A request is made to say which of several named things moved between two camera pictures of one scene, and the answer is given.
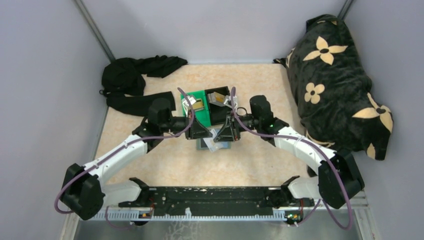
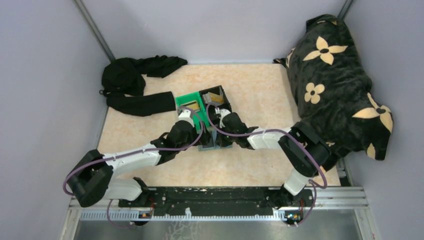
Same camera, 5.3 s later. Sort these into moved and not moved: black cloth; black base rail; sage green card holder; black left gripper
Moved: black left gripper
Not moved: black cloth; black base rail; sage green card holder
